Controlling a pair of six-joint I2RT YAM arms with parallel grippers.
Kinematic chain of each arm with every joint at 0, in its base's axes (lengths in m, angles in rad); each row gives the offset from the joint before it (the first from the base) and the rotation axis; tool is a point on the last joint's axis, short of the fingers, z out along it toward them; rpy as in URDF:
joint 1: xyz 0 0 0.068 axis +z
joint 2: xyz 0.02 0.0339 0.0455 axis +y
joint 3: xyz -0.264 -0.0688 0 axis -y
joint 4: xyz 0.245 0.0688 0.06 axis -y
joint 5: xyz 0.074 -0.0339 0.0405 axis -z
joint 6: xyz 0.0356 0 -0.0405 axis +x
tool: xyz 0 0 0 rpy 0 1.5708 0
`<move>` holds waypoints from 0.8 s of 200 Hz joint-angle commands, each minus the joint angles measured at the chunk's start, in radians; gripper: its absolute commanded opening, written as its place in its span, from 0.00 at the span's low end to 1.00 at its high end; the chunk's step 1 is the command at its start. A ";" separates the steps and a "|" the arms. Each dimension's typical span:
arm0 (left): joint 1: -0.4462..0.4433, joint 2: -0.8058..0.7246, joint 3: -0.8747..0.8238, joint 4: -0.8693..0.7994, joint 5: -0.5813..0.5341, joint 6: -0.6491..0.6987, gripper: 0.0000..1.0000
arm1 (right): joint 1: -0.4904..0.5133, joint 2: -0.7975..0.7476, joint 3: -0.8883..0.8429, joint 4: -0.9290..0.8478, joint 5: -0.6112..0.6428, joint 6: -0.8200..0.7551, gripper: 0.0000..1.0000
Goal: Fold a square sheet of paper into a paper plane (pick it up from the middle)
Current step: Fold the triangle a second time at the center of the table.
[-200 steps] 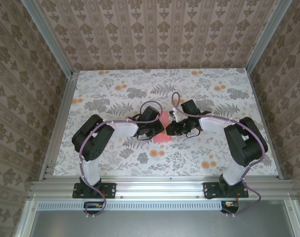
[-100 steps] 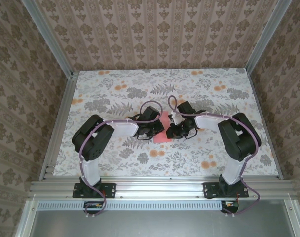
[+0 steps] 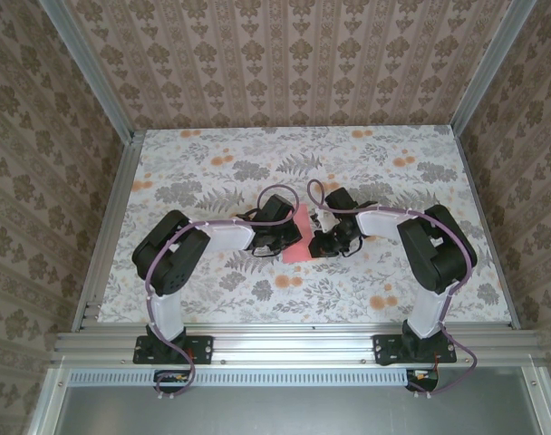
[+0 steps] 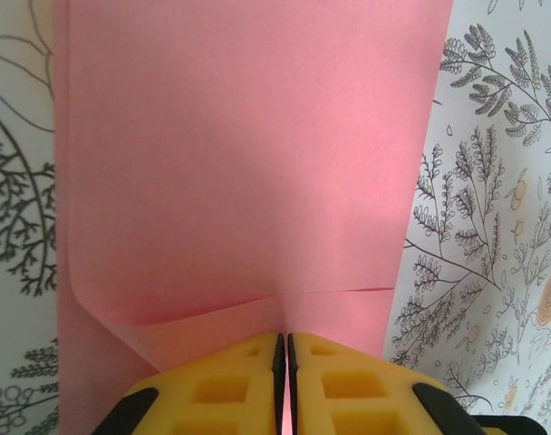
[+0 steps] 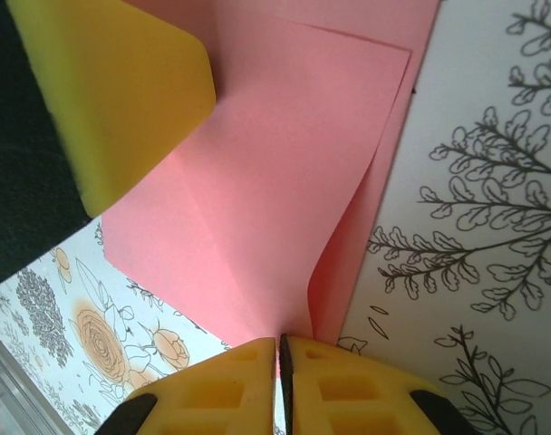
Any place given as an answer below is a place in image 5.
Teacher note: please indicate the floral patterned table cover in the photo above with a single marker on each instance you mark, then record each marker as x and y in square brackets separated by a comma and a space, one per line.
[484, 226]

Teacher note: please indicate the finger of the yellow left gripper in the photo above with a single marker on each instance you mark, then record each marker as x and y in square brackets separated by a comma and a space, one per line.
[121, 99]

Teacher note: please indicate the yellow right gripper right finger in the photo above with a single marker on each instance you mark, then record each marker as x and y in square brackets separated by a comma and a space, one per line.
[348, 394]

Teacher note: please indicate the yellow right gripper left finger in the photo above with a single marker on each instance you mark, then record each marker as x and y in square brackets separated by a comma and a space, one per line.
[221, 394]

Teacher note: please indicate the long aluminium frame rail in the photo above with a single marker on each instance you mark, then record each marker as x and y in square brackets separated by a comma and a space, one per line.
[8, 399]

